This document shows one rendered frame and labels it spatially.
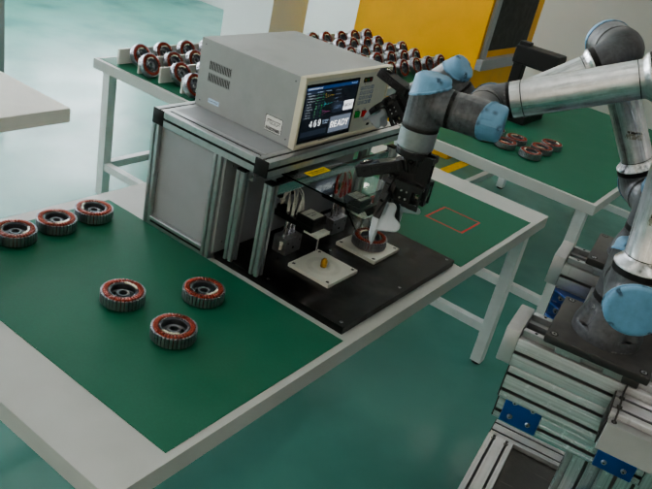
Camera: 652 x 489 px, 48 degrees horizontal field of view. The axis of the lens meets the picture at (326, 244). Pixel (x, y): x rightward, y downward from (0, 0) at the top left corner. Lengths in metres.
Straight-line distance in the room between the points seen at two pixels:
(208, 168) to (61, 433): 0.87
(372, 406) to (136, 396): 1.48
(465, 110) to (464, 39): 4.26
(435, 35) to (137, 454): 4.70
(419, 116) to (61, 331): 0.96
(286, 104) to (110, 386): 0.88
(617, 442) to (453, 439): 1.37
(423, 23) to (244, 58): 3.82
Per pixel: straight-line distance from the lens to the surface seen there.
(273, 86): 2.06
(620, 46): 1.98
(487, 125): 1.43
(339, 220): 2.39
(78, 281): 2.01
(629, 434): 1.64
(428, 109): 1.45
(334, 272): 2.16
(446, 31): 5.75
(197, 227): 2.18
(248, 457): 2.63
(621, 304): 1.49
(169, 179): 2.23
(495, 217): 2.95
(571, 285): 2.19
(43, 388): 1.67
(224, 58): 2.17
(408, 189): 1.50
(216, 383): 1.71
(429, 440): 2.90
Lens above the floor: 1.82
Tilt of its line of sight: 27 degrees down
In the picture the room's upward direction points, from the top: 13 degrees clockwise
